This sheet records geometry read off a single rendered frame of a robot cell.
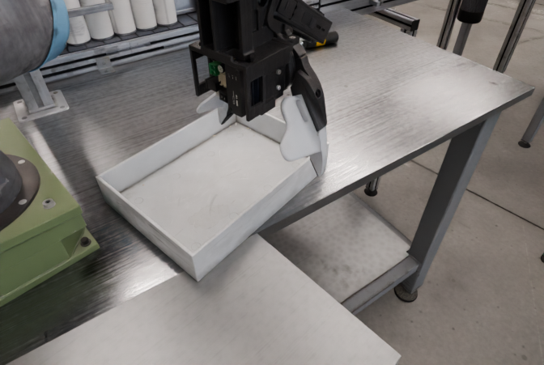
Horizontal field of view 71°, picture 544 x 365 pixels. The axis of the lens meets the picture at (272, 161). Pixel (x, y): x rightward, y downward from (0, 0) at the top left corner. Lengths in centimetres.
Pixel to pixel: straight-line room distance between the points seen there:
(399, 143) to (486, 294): 101
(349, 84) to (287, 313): 53
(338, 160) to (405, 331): 90
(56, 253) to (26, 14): 27
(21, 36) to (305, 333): 45
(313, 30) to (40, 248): 39
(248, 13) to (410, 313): 128
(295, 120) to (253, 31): 9
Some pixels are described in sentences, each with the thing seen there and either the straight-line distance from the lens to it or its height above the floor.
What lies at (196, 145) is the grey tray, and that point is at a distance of 66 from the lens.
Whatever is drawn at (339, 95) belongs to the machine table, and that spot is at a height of 83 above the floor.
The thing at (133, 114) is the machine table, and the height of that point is 83.
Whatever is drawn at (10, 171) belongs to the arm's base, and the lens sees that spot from 54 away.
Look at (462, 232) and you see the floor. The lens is 177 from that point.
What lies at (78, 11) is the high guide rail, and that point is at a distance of 94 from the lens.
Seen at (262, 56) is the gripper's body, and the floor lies 109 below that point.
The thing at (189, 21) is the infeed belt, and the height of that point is 88.
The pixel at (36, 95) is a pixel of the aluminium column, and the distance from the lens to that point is 86.
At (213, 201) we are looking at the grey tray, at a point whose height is 83.
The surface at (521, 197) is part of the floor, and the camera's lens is 205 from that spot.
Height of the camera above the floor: 123
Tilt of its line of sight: 40 degrees down
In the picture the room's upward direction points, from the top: straight up
